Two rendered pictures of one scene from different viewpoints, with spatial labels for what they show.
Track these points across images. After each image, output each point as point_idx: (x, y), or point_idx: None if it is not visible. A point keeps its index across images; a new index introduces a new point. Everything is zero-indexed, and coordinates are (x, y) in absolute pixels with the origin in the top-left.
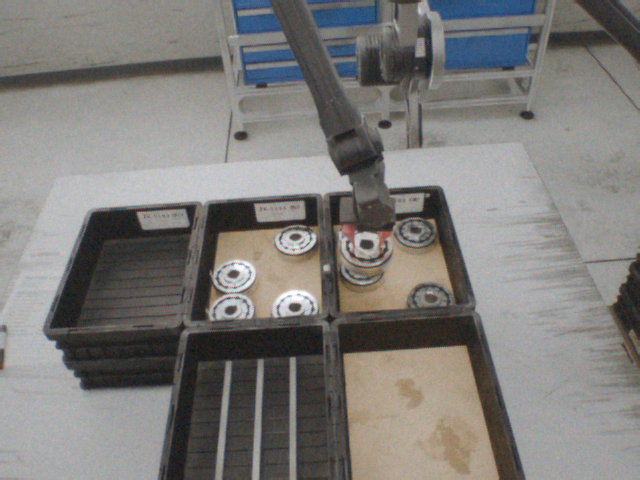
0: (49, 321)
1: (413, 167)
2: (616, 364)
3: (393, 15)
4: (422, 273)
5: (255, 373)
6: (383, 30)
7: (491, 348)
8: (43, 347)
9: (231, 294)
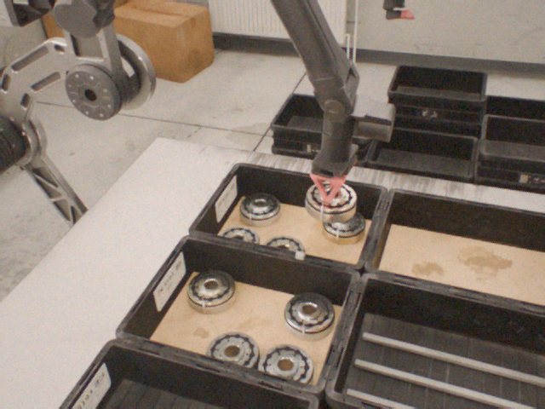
0: None
1: (127, 205)
2: (407, 182)
3: (73, 53)
4: (302, 222)
5: (368, 373)
6: (83, 69)
7: None
8: None
9: (261, 360)
